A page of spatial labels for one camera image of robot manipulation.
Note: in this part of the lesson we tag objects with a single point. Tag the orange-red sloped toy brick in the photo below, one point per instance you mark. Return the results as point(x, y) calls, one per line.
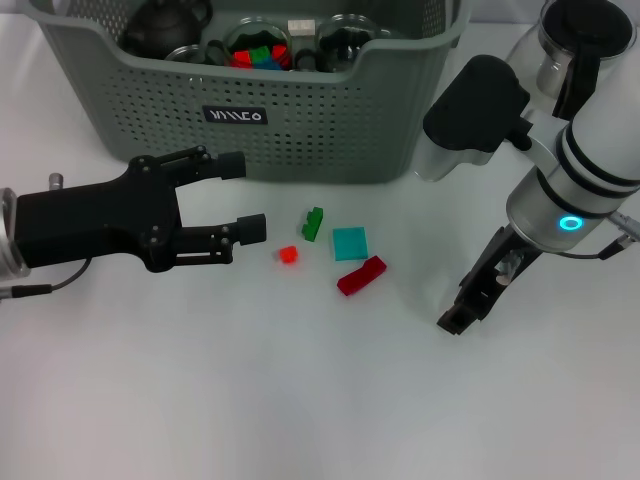
point(242, 57)

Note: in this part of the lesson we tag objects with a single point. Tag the white toy brick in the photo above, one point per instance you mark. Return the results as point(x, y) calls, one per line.
point(301, 27)

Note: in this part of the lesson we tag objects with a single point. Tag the grey perforated storage bin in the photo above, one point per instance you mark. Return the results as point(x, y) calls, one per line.
point(300, 140)

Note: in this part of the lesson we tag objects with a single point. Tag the glass teacup black base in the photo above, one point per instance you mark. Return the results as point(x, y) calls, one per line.
point(345, 45)
point(185, 52)
point(235, 35)
point(306, 60)

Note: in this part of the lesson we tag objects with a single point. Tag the small red toy brick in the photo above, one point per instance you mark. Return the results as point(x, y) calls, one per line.
point(280, 52)
point(288, 255)

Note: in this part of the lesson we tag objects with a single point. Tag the metal right gripper connector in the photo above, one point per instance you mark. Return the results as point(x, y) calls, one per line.
point(505, 270)

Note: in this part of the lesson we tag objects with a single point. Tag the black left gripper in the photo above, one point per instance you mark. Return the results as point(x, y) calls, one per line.
point(100, 220)

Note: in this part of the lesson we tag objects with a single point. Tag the blue toy brick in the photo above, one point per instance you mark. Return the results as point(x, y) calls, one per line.
point(270, 65)

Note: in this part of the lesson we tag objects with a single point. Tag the metal gripper connector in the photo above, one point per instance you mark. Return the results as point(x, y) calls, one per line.
point(55, 181)
point(505, 270)

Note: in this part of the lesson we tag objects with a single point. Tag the black clay teapot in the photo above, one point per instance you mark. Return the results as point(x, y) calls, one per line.
point(160, 27)

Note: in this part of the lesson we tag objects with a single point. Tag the green stepped toy brick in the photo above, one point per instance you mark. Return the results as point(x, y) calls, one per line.
point(311, 227)

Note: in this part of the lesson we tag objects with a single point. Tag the dark red long brick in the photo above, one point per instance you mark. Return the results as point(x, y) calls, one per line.
point(361, 276)

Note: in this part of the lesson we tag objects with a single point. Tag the metal left gripper connector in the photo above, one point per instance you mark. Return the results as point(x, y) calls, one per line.
point(55, 181)

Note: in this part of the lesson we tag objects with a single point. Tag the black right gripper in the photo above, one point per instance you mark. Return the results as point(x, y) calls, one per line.
point(492, 272)

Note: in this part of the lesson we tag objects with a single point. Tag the teal square toy plate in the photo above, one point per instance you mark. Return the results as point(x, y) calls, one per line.
point(350, 244)

